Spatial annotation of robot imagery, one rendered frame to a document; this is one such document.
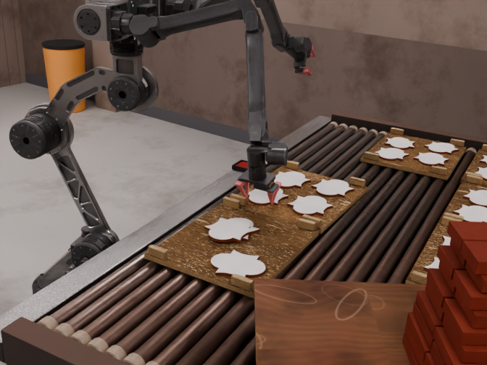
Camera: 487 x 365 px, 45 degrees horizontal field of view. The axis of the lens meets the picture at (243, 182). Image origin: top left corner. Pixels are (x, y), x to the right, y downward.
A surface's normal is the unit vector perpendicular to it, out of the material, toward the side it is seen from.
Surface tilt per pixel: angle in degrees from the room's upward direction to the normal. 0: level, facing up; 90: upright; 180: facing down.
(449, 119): 90
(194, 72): 90
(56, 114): 90
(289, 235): 0
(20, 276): 0
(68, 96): 90
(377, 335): 0
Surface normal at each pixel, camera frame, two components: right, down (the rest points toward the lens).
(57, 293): 0.04, -0.92
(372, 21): -0.58, 0.30
